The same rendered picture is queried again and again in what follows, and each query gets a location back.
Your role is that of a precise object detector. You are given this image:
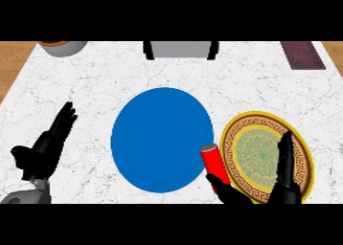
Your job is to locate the red can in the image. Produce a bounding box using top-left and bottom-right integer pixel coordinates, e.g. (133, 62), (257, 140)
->
(198, 143), (233, 195)

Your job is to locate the yellow patterned plate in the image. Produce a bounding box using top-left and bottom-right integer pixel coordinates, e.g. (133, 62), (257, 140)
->
(219, 110), (317, 205)

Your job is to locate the blue plate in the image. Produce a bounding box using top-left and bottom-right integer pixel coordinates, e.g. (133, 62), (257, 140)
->
(109, 86), (216, 194)

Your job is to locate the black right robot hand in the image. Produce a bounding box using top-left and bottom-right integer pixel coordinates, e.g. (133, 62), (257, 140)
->
(205, 129), (303, 205)

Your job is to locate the dark maroon board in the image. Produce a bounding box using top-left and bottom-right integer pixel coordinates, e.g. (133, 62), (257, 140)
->
(279, 40), (326, 71)

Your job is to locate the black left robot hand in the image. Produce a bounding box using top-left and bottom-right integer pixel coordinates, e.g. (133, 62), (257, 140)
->
(10, 100), (80, 182)

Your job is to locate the grey and black appliance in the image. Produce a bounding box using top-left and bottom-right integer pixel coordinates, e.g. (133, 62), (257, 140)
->
(142, 40), (222, 61)

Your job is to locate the grey pot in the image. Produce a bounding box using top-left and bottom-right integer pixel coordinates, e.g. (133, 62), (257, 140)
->
(37, 40), (89, 58)

